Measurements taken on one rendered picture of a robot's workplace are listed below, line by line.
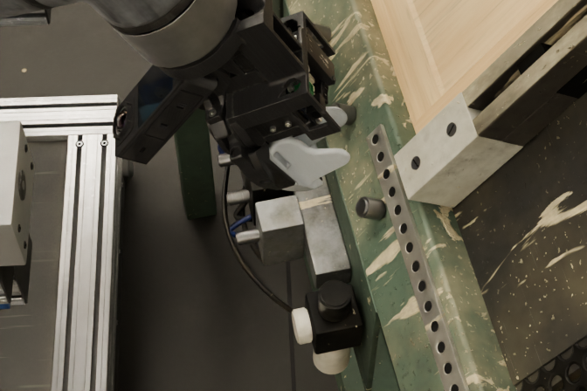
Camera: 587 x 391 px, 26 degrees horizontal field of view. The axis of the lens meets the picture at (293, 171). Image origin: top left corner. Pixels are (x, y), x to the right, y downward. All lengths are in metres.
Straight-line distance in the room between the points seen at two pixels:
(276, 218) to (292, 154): 0.69
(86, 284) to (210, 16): 1.44
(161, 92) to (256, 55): 0.08
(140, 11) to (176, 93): 0.10
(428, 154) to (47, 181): 1.06
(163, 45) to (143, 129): 0.11
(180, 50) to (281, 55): 0.07
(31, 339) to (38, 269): 0.13
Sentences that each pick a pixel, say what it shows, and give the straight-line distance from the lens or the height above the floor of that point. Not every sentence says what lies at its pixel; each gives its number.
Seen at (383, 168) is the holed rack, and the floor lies 0.88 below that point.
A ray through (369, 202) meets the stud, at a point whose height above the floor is 0.88.
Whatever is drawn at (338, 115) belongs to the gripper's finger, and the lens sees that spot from 0.95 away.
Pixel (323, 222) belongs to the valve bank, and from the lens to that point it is 1.63.
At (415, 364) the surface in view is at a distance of 1.43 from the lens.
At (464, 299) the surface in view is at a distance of 1.41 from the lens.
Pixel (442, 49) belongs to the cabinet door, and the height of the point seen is 0.96.
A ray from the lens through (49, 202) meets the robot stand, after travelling 2.31.
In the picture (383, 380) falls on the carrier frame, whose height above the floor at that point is 0.18.
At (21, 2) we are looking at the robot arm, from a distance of 0.79.
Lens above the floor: 2.14
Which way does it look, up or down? 57 degrees down
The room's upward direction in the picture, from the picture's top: straight up
